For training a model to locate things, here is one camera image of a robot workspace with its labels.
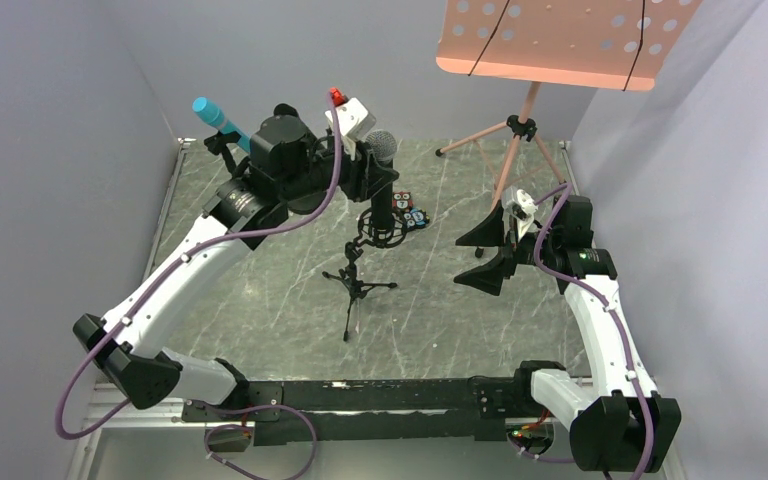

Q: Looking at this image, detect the black round-base mic stand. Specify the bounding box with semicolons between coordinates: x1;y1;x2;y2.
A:
203;131;242;178

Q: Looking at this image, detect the glitter black microphone silver head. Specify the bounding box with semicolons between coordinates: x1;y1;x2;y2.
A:
366;130;399;231

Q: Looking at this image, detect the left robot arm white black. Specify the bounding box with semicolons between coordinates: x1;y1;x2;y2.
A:
73;105;398;409

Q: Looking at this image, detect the black microphone orange end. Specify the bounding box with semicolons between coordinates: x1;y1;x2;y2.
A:
273;103;300;119

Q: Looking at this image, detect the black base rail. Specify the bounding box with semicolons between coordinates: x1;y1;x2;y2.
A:
181;375;544;446

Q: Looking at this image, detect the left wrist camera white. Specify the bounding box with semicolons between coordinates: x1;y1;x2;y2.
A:
324;87;377;160

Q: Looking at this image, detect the black tripod shock-mount stand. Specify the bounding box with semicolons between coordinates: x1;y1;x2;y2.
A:
321;208;408;342

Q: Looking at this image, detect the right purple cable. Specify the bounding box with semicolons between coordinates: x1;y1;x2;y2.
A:
505;183;657;480

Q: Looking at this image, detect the pink music stand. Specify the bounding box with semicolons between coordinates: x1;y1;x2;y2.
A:
434;0;703;260

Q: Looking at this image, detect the lower small colourful toy block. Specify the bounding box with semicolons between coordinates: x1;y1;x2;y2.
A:
403;208;431;231

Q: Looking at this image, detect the blue microphone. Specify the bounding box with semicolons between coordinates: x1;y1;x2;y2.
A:
192;97;250;153

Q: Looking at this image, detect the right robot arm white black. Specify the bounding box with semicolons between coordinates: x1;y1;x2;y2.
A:
454;186;682;479

